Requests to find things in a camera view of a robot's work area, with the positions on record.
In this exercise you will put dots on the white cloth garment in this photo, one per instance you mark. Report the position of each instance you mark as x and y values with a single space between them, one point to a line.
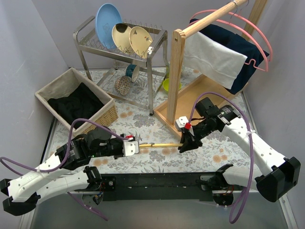
212 59

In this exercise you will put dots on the wicker laundry basket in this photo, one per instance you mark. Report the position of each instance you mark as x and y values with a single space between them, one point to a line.
67 83

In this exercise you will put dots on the patterned red bowl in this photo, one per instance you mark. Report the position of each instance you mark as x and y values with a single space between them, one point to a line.
122 85

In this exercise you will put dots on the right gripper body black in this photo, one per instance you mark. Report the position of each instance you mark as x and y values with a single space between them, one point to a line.
190 139

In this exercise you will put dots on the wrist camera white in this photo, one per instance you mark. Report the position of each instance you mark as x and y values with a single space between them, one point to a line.
183 122
130 146

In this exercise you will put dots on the floral table mat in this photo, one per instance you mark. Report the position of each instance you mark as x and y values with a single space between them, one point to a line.
217 149

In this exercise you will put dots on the dark blue denim skirt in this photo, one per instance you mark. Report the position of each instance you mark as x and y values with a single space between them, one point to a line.
243 77

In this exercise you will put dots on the cream plate dark spot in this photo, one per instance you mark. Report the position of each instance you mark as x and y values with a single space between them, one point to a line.
120 36

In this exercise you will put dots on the pink wavy hanger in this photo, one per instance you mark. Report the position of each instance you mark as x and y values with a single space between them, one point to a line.
249 23
233 41

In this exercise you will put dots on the steel dish rack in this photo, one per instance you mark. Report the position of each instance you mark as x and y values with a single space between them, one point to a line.
91 44

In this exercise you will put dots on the cream floral plate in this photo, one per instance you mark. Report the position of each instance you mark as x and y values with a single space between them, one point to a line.
140 41

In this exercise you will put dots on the blue plate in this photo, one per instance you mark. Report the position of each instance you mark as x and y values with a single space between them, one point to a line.
106 18

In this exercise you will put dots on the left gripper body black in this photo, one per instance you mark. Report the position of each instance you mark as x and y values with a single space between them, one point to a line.
118 147

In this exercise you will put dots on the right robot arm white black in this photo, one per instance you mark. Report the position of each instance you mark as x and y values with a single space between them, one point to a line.
271 173

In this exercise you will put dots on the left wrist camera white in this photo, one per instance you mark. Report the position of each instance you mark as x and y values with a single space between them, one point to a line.
130 146

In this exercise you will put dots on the black cloth garment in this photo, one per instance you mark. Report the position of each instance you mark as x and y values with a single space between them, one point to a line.
81 103

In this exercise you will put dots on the teal cup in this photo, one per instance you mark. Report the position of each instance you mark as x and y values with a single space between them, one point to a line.
132 72

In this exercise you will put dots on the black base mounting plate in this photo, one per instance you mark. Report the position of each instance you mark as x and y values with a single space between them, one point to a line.
159 186

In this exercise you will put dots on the yellow wavy hanger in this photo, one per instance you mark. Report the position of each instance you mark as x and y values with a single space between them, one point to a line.
154 145

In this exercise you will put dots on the wooden clothes rack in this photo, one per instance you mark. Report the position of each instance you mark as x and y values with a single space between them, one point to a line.
180 100

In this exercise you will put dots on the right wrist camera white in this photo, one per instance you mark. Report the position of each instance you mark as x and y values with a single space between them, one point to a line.
183 122

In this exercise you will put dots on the lime green bowl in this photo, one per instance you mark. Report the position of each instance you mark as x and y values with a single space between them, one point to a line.
166 85

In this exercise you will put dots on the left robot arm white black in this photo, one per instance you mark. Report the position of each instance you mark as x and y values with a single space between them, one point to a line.
65 171

